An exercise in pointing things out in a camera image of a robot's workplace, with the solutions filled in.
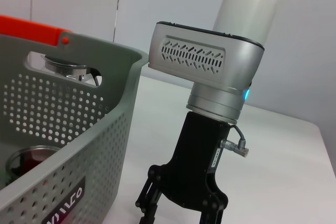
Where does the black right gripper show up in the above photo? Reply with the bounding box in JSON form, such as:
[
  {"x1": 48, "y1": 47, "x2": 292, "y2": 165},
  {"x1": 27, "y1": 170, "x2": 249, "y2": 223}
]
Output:
[{"x1": 135, "y1": 111, "x2": 232, "y2": 224}]

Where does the glass teacup with black holder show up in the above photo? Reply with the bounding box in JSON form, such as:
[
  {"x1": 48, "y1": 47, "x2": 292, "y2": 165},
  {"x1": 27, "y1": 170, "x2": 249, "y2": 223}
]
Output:
[{"x1": 5, "y1": 145, "x2": 61, "y2": 185}]

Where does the grey perforated storage bin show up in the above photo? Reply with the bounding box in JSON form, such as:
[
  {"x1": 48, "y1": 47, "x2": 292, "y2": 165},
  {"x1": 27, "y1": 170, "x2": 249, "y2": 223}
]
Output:
[{"x1": 0, "y1": 33, "x2": 150, "y2": 224}]

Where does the glass teapot with black lid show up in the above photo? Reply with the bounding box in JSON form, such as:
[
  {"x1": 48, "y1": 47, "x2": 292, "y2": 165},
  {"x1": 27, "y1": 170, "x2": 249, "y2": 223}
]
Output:
[{"x1": 40, "y1": 54, "x2": 103, "y2": 87}]

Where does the right gripper silver cable connector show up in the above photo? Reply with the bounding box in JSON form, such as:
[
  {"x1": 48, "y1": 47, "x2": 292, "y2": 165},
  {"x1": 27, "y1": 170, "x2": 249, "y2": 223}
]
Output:
[{"x1": 219, "y1": 124, "x2": 250, "y2": 158}]

